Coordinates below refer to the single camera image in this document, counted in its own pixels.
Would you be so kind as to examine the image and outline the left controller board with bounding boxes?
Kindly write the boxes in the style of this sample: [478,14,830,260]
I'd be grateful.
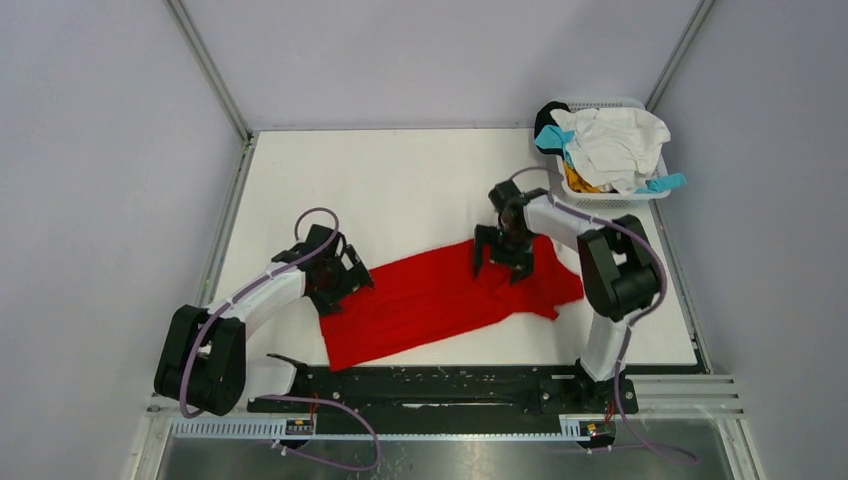
[284,418,315,437]

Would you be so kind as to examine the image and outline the right controller board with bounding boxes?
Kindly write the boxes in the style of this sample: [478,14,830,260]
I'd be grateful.
[579,420,617,444]

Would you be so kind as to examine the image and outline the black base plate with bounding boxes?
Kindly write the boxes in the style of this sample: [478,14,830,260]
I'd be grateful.
[247,365,639,435]

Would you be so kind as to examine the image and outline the red t shirt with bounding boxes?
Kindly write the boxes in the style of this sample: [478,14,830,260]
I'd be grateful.
[320,237,584,372]

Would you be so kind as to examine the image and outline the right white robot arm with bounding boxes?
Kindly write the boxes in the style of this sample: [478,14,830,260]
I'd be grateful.
[472,180,667,412]

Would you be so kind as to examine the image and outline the white t shirt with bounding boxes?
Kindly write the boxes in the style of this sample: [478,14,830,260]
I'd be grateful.
[549,105,672,197]

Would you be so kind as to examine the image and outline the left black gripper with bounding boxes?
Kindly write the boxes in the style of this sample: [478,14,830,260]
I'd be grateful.
[310,246,374,317]

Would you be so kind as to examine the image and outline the slotted cable duct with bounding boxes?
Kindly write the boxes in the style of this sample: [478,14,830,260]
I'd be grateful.
[172,414,617,443]

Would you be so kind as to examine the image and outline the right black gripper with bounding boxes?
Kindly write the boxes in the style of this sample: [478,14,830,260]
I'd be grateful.
[473,223,535,285]

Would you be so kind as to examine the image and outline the teal t shirt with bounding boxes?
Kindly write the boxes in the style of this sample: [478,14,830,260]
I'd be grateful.
[534,125,575,167]

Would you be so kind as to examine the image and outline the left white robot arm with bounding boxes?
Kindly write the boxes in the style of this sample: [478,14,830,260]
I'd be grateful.
[153,225,375,418]

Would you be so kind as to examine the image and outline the controller board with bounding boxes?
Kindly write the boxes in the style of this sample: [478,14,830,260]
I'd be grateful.
[284,418,315,437]
[579,420,617,444]

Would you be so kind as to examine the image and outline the black t shirt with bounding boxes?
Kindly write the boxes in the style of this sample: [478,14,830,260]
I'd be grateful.
[533,100,571,138]

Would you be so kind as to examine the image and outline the white laundry basket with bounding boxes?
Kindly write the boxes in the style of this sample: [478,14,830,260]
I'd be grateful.
[547,99,670,203]

